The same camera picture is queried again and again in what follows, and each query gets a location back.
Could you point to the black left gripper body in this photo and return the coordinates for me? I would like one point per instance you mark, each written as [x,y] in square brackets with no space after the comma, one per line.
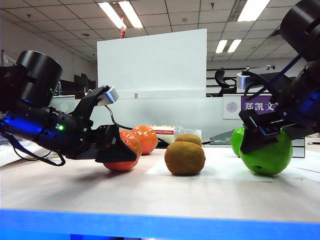
[100,140]

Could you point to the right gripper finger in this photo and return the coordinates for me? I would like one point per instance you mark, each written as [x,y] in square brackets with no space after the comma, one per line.
[252,143]
[300,131]

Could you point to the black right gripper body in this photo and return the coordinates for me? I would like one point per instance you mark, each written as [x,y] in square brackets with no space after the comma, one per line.
[265,122]

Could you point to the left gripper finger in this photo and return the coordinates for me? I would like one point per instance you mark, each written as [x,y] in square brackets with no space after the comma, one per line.
[120,155]

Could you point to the orange toy fruit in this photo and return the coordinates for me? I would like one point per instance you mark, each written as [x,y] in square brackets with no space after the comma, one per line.
[147,140]
[120,166]

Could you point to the green toy apple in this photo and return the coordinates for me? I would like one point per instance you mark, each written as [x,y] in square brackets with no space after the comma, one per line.
[270,160]
[236,142]

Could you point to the brown kiwi with green star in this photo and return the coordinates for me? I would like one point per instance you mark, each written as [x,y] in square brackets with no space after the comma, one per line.
[184,158]

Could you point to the silver mirror puzzle cube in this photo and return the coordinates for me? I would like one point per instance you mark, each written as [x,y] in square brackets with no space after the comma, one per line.
[298,147]

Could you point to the white paper sheet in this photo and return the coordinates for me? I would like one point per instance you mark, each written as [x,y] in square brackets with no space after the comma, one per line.
[220,165]
[310,162]

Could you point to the purple and white name plate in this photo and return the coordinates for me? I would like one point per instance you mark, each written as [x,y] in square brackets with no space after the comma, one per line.
[232,107]

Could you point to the clear bottle with red label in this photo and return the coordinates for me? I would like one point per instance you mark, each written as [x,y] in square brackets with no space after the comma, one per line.
[165,130]

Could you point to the frosted glass desk partition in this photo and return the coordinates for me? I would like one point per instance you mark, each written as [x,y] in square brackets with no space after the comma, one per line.
[162,112]

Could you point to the black office chair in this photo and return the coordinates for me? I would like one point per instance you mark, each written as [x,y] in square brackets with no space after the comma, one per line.
[220,77]

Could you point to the brown toy kiwi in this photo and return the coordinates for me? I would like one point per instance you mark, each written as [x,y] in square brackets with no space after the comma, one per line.
[188,138]

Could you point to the blue table edge strip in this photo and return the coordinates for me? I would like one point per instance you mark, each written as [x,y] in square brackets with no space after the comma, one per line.
[150,225]

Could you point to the double tube ceiling light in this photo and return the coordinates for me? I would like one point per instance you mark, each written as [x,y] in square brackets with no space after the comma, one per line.
[130,15]
[235,46]
[252,10]

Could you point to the white monitor back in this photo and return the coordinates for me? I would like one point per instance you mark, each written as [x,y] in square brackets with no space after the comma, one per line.
[150,65]

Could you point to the white plastic bag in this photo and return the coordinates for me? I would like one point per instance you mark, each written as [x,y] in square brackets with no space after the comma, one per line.
[7,155]

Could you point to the red hanging ornament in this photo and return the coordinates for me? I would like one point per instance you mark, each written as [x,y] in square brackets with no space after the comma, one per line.
[122,33]

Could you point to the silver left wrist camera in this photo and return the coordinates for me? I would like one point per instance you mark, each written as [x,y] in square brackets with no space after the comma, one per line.
[110,96]

